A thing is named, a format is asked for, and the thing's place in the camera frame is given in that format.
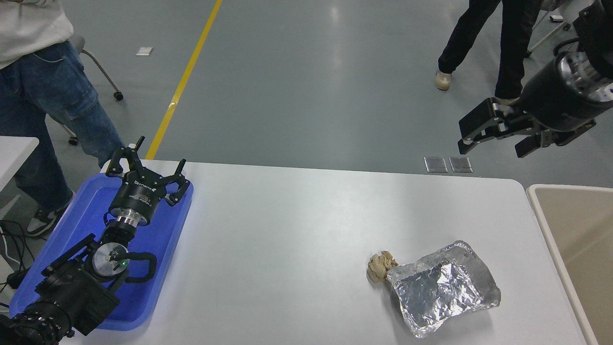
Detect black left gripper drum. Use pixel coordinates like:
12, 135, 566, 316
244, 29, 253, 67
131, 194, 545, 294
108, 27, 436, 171
109, 169, 166, 225

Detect grey wheeled chair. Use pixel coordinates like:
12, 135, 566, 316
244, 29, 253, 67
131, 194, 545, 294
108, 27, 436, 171
57, 35, 124, 146

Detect crumpled tan paper ball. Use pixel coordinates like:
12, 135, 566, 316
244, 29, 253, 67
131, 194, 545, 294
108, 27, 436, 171
367, 250, 399, 283

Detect blue plastic tray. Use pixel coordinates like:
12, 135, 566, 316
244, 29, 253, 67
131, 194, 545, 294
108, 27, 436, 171
10, 173, 194, 332

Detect large pale bin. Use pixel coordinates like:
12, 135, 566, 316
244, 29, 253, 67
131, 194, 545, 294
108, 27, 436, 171
526, 184, 613, 345

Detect white side table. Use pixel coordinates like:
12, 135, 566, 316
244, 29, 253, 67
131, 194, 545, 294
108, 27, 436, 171
0, 136, 40, 222

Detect black cables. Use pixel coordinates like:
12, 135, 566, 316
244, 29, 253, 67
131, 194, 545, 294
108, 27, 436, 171
0, 219, 37, 308

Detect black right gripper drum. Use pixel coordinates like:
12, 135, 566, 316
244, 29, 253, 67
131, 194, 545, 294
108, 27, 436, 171
520, 57, 602, 132

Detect silver foil plate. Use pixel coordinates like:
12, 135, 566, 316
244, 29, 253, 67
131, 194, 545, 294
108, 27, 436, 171
386, 240, 501, 339

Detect white wheeled chair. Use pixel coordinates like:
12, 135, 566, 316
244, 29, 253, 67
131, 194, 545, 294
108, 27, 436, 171
524, 0, 583, 58

